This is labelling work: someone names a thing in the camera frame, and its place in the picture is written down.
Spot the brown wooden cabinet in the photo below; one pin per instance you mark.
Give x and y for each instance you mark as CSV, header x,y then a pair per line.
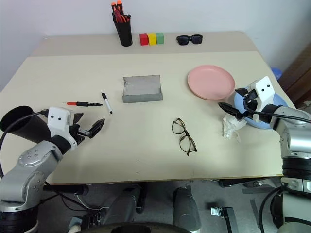
x,y
301,72

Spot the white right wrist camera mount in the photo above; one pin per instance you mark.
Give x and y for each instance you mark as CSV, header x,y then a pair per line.
x,y
264,92

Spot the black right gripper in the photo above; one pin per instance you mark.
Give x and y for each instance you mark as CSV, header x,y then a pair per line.
x,y
251,102

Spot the light blue bowl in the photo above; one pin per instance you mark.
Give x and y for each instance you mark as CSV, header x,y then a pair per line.
x,y
279,100

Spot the red cube block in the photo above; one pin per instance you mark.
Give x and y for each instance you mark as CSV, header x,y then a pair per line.
x,y
143,40

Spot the tortoiseshell eyeglasses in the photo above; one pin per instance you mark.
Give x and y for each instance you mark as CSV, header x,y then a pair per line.
x,y
186,133

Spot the green cube block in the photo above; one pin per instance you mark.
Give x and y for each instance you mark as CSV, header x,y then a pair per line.
x,y
160,38

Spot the yellow cube block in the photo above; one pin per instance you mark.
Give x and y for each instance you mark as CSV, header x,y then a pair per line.
x,y
152,39

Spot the white marker black cap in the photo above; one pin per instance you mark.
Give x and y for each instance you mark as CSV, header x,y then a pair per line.
x,y
107,103

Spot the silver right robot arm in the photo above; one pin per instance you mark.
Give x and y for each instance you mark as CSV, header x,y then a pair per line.
x,y
294,138

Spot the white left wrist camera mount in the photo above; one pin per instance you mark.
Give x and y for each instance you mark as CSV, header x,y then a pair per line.
x,y
58,116

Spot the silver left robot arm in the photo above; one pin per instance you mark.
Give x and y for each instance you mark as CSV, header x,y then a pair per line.
x,y
31,170

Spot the black metal bracket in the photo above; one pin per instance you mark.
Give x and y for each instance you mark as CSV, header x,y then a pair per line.
x,y
226,213

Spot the black sunglasses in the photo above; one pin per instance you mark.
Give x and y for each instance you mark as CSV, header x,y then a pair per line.
x,y
183,40

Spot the black pen holder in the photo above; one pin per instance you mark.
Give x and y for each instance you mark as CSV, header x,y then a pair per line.
x,y
125,34

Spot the red and black pen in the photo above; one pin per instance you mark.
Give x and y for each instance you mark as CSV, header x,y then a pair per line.
x,y
85,104

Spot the dark grey rounded shape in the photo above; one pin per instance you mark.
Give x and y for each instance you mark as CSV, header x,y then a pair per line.
x,y
126,204
185,208

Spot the pink plate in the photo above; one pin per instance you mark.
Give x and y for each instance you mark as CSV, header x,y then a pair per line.
x,y
210,81

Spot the blue plastic bottle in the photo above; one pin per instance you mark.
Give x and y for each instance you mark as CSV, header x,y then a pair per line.
x,y
276,72

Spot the black cylindrical cup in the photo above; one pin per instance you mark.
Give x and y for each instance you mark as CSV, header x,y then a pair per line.
x,y
29,128

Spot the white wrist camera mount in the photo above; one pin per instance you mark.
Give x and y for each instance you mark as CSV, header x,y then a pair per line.
x,y
58,116
264,92

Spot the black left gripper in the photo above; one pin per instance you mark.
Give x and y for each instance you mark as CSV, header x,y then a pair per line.
x,y
78,134

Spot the crumpled white tissue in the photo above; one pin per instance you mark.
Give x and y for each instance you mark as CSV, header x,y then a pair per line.
x,y
229,128

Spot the grey open box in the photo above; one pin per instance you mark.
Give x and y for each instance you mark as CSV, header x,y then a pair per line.
x,y
142,97

